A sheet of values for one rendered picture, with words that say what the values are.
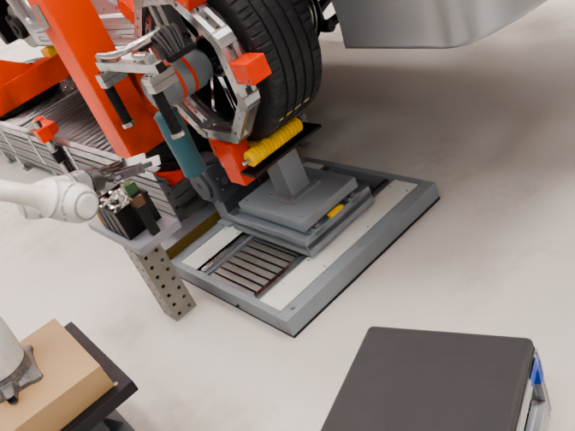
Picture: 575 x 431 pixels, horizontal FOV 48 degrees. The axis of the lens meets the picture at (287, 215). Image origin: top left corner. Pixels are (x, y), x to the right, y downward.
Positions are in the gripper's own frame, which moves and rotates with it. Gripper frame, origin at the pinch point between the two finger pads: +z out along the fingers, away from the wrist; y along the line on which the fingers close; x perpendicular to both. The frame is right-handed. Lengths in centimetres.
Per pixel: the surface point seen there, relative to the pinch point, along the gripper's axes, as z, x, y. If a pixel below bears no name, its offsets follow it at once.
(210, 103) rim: 41.5, -6.9, 17.1
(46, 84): 76, -5, 240
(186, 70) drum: 21.5, -23.6, -2.2
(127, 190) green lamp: -6.8, 7.8, 3.2
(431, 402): -9, 40, -110
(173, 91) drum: 15.3, -18.5, -1.3
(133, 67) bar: 3.8, -28.5, -1.0
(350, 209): 68, 40, -20
